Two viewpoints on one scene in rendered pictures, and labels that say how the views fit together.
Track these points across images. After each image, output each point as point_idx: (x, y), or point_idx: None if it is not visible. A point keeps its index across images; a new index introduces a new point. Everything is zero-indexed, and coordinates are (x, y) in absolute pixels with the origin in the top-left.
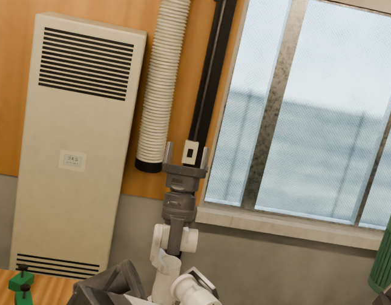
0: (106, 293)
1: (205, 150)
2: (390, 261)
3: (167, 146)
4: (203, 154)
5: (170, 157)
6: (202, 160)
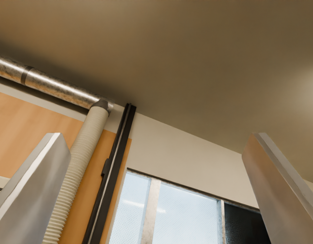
0: None
1: (270, 142)
2: None
3: (39, 150)
4: (273, 160)
5: (39, 238)
6: (300, 192)
